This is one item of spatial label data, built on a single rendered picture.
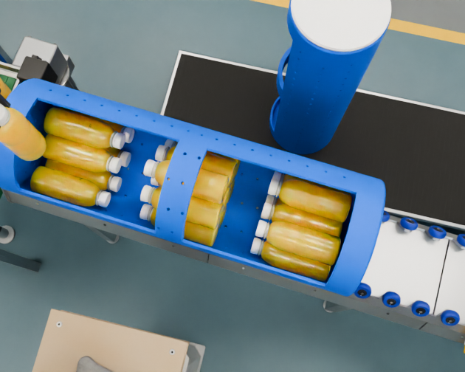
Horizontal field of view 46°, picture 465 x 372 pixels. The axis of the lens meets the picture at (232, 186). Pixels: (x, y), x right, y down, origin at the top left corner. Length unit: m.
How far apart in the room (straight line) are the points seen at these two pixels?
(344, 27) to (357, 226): 0.62
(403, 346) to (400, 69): 1.27
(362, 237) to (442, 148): 1.37
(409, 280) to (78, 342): 0.84
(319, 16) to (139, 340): 0.97
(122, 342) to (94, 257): 1.17
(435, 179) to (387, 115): 0.34
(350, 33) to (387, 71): 1.19
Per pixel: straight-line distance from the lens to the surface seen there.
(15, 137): 1.13
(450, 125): 2.55
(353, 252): 1.18
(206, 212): 1.25
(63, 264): 2.49
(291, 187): 1.27
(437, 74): 2.81
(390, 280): 1.50
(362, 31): 1.58
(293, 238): 1.25
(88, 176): 1.43
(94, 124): 1.36
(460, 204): 2.46
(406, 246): 1.52
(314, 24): 1.57
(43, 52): 1.81
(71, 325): 1.33
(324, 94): 1.78
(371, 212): 1.19
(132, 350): 1.32
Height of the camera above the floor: 2.36
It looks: 75 degrees down
